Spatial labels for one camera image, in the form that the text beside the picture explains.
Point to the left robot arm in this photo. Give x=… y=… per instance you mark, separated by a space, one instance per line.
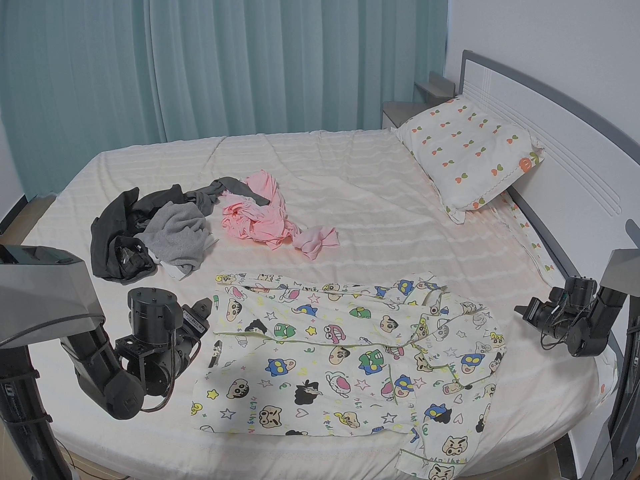
x=45 y=293

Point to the pink garment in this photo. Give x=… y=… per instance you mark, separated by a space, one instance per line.
x=265 y=218

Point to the grey bedside table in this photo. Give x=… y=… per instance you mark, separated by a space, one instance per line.
x=405 y=113

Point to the white printed pyjama top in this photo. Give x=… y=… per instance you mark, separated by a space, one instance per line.
x=340 y=368

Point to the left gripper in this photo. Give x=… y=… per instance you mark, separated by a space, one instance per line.
x=195 y=324

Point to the pile of clothes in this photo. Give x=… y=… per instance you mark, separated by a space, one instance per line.
x=110 y=233

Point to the blue-green curtain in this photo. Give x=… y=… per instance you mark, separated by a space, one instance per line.
x=225 y=53

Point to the bed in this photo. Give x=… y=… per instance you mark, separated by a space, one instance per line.
x=375 y=193

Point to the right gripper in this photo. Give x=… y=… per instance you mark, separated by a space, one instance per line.
x=535 y=312

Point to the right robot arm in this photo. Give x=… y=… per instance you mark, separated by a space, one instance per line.
x=582 y=338

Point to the white printed pillow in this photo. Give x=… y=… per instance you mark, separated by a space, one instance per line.
x=470 y=153

